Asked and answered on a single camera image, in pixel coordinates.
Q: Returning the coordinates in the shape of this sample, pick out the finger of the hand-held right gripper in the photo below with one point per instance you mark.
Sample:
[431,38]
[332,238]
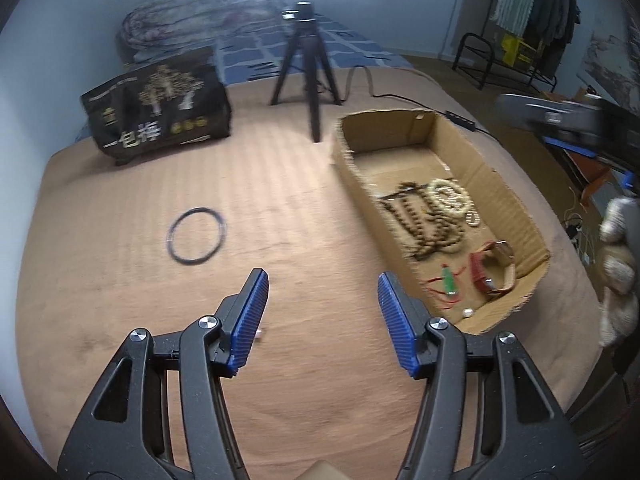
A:
[525,110]

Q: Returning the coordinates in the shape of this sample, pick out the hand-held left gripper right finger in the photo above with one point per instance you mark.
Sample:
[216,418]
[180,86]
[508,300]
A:
[395,320]

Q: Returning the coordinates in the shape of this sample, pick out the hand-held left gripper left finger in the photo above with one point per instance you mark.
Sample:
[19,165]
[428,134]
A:
[247,320]

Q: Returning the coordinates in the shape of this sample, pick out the cardboard box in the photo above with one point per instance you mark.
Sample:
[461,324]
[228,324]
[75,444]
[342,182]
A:
[450,170]

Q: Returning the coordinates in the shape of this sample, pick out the black bangle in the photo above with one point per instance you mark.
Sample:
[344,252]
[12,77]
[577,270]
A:
[196,235]

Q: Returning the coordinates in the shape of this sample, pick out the orange cloth covered cabinet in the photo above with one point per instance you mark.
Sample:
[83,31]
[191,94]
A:
[587,170]

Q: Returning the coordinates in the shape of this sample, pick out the yellow box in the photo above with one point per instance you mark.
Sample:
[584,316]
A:
[520,49]

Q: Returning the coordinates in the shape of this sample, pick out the black clothes rack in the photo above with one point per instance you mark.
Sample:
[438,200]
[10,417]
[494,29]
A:
[480,55]

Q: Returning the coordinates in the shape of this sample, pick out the dark hanging clothes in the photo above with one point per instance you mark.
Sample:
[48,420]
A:
[552,5]

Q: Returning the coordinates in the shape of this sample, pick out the small white bead charm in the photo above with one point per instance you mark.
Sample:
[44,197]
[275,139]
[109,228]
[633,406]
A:
[472,218]

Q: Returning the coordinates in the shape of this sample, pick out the black tripod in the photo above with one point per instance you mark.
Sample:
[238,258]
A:
[305,65]

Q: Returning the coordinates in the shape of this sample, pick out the black printed snack bag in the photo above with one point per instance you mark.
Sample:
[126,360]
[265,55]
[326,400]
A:
[160,105]

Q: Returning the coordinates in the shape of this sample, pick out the blue patterned sheet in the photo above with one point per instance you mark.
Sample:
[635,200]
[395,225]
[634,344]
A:
[260,50]

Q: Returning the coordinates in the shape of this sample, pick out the rolled quilt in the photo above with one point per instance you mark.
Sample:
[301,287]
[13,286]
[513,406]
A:
[190,15]

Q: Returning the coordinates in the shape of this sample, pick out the wall picture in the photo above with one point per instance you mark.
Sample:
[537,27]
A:
[607,65]

